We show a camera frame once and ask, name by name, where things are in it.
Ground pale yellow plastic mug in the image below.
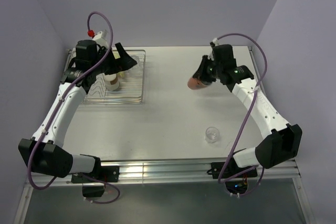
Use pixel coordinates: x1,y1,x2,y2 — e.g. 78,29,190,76
113,51,126,78

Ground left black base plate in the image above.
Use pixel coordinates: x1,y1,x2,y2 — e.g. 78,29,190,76
71,166,120,184

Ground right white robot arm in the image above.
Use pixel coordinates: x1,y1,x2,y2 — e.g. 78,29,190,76
193,45,302,177

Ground purple cable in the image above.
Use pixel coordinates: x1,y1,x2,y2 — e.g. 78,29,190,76
27,11,121,205
215,33,269,197

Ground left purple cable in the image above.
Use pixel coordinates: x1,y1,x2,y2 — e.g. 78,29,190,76
27,11,121,205

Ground large clear plastic tumbler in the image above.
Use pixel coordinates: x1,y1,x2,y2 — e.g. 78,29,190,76
131,55,143,71

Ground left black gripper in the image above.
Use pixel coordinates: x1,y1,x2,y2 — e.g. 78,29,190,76
91,42,137,76

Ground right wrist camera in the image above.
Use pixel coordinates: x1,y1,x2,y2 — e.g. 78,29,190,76
209,38,219,48

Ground clear wire dish rack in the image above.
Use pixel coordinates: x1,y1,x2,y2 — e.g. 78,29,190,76
81,49,146,107

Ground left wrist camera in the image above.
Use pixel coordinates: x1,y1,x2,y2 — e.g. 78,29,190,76
87,30,109,48

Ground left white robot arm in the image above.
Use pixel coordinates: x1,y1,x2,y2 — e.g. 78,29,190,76
18,40,137,182

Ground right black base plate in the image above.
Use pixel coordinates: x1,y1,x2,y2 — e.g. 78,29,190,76
209,161,258,180

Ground brown metal-lined cup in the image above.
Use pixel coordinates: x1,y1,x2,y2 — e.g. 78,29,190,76
103,74,120,91

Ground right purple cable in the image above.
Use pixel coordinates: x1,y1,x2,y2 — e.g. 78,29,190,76
215,33,269,197

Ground pink patterned ceramic mug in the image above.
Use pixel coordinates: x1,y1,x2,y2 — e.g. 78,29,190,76
187,77,211,90

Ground small clear plastic glass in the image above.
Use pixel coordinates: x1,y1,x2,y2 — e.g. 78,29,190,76
205,127,220,144

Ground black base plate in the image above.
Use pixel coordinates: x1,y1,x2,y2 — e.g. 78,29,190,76
71,166,120,184
209,161,258,180

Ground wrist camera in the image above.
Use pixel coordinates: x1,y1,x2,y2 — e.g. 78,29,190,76
209,38,219,48
87,30,109,48

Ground aluminium rail frame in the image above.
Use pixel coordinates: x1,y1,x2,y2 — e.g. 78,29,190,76
26,46,301,187

